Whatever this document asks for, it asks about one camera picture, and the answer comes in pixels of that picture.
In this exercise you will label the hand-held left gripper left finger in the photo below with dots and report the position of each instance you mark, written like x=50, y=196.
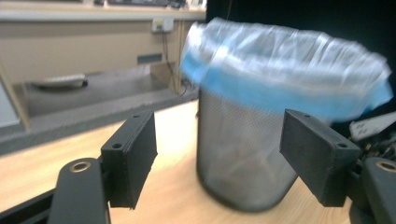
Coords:
x=130, y=161

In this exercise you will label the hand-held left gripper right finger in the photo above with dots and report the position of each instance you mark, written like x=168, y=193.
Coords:
x=317, y=155

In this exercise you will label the metal mesh trash can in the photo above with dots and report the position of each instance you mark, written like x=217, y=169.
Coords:
x=243, y=155

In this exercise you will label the blue and clear trash bag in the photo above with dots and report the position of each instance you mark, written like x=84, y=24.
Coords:
x=280, y=68

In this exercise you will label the wooden cabinet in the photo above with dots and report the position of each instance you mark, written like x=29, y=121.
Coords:
x=77, y=53

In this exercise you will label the wall power outlet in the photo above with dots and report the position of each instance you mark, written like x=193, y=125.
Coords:
x=162, y=25

